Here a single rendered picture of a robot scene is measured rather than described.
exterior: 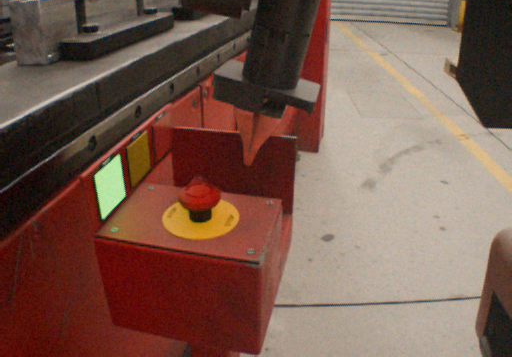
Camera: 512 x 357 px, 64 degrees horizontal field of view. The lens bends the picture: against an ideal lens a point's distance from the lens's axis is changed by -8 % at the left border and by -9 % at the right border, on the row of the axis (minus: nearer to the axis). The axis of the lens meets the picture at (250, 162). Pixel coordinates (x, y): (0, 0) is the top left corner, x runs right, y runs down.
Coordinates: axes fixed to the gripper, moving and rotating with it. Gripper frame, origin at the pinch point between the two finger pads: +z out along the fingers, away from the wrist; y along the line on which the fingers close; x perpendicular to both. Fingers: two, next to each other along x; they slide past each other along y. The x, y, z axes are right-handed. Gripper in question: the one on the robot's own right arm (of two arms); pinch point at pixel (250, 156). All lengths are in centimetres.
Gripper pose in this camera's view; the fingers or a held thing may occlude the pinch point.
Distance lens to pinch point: 49.2
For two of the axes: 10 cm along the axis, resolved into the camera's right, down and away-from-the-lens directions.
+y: -9.5, -2.9, 0.9
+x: -2.1, 4.3, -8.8
